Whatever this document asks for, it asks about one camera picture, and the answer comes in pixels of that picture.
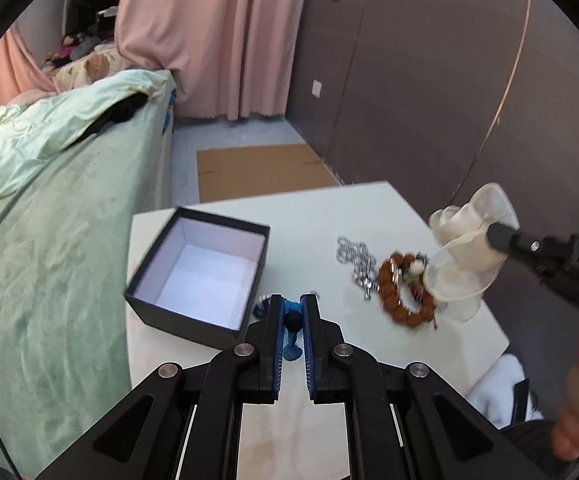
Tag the pink side curtain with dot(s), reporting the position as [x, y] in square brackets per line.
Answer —
[18, 70]

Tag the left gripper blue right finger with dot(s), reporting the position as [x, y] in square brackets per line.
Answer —
[312, 339]

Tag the green bed quilt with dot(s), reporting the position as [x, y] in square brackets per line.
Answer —
[74, 171]

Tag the sheer white organza pouch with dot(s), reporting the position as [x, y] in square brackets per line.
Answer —
[466, 266]

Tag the black jewelry box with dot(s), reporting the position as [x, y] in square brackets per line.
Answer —
[199, 278]

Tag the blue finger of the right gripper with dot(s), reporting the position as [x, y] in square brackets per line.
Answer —
[514, 243]

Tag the flattened brown cardboard box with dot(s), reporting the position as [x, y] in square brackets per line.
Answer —
[232, 173]

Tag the floral pillow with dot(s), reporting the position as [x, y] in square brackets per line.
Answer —
[104, 61]

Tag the white wall socket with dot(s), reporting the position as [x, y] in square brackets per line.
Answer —
[316, 89]

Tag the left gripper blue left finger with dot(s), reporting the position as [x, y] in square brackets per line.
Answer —
[274, 340]

